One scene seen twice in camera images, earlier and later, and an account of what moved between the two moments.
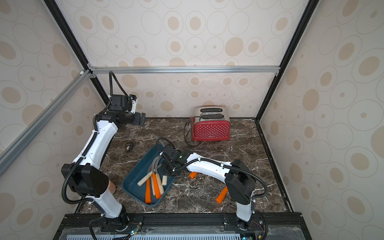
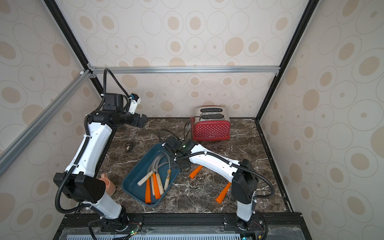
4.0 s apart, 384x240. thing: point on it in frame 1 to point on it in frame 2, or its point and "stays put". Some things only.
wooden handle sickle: [152, 176] stays put
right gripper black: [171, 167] to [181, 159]
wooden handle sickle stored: [159, 183] stays put
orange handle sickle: [148, 198] stays put
